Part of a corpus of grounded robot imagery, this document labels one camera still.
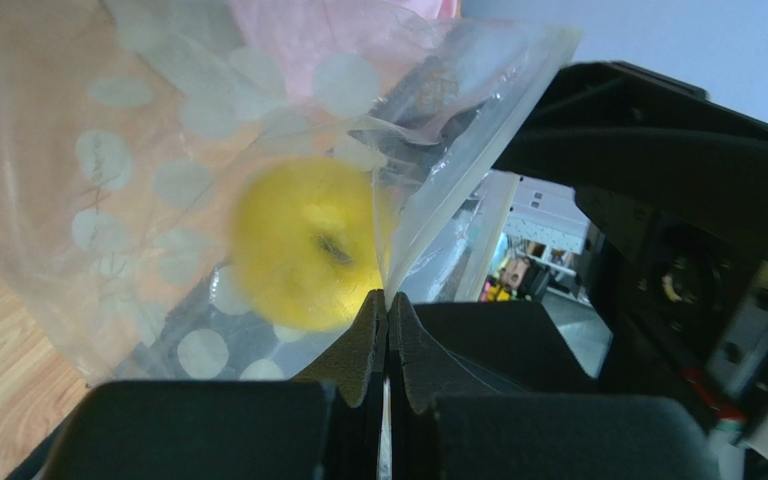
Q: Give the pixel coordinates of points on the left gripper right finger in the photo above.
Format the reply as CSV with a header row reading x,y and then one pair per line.
x,y
491,391

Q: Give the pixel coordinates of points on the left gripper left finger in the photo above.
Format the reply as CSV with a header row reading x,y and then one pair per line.
x,y
323,423

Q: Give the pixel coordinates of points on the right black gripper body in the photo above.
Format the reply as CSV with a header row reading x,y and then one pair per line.
x,y
676,188

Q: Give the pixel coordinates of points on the yellow apple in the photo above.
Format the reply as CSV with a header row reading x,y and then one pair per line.
x,y
302,242

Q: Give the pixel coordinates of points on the clear dotted zip bag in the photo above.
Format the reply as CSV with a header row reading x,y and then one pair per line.
x,y
128,128

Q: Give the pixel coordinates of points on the pink bucket hat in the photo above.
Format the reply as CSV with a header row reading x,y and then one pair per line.
x,y
299,35

